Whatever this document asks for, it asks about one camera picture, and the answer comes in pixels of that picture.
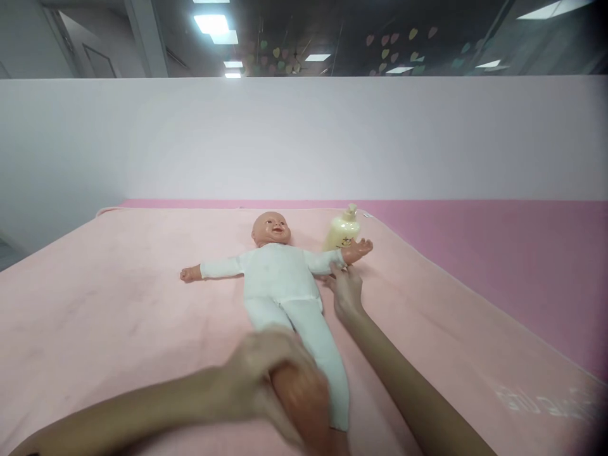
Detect person's right hand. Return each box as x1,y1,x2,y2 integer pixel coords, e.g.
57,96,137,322
322,262,365,325

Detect pink mattress sheet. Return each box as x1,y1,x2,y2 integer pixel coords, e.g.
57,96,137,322
115,198,608,382

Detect pastel paper heart decorations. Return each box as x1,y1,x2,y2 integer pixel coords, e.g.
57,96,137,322
239,24,486,77

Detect light pink fleece blanket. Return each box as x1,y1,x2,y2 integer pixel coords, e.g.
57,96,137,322
0,206,608,456

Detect cream pump lotion bottle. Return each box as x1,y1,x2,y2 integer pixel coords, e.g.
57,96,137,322
321,203,362,253

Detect person's left hand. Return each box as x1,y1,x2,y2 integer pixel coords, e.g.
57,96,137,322
219,327,330,450

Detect baby doll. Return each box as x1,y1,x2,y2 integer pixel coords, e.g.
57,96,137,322
179,210,374,456

